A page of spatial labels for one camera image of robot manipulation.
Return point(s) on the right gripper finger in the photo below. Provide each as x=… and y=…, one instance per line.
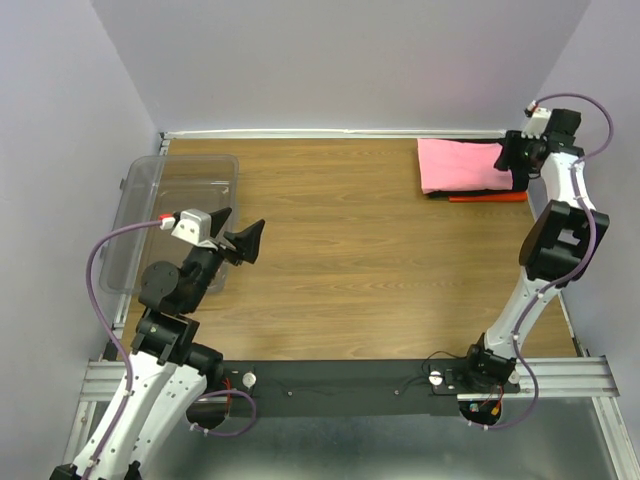
x=508, y=144
x=520, y=180

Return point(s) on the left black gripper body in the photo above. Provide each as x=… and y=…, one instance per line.
x=208, y=258

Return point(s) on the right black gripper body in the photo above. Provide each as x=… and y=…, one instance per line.
x=523, y=162

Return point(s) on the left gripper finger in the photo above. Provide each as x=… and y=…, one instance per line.
x=246, y=243
x=218, y=220

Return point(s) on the pink t shirt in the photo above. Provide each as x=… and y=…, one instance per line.
x=460, y=165

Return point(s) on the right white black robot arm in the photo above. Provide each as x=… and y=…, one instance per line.
x=557, y=249

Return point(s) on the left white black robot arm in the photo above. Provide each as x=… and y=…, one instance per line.
x=165, y=371

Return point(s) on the folded black t shirt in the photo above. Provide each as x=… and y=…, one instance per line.
x=480, y=192

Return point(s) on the folded orange t shirt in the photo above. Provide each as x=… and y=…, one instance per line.
x=511, y=197

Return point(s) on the clear plastic bin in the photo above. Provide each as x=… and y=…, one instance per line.
x=158, y=185

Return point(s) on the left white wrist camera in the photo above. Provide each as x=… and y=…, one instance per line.
x=191, y=226

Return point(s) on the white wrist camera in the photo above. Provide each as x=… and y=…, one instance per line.
x=537, y=121
x=191, y=226

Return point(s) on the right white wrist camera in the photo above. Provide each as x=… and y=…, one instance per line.
x=537, y=121

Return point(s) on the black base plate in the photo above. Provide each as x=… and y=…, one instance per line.
x=333, y=388

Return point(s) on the aluminium frame rail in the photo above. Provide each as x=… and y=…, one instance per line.
x=538, y=379

